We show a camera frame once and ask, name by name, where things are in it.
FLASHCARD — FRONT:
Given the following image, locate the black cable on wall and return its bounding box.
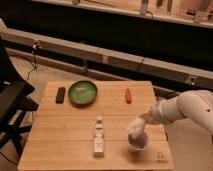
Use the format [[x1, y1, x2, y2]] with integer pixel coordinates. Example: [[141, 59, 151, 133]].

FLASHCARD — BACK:
[[25, 41, 40, 82]]

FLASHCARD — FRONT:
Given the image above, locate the black chair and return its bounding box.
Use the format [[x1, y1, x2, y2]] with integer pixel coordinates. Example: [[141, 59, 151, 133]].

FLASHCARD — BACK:
[[0, 37, 38, 156]]

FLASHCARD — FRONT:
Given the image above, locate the clear plastic bottle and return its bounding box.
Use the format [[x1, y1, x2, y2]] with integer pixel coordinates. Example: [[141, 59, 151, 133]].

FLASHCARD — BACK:
[[93, 117, 104, 157]]

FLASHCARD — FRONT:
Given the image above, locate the grey wall rail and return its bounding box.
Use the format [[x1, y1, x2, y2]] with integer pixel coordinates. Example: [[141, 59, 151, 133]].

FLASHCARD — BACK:
[[0, 29, 213, 91]]

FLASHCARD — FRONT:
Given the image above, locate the ceramic cup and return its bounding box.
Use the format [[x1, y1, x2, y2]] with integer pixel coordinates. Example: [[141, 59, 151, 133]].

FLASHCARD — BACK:
[[128, 132, 149, 153]]

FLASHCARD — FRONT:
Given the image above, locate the wooden table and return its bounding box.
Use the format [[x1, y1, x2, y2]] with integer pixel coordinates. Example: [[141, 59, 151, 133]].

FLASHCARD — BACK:
[[18, 81, 174, 171]]

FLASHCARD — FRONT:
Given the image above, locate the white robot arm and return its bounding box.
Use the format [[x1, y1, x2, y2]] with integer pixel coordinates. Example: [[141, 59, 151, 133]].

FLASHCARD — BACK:
[[139, 90, 213, 135]]

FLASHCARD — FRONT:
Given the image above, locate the black rectangular block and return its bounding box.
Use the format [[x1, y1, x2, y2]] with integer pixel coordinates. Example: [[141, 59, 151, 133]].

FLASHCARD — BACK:
[[56, 87, 66, 104]]

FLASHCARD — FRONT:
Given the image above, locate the green bowl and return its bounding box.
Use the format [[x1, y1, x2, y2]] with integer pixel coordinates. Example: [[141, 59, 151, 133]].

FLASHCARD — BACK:
[[68, 80, 98, 106]]

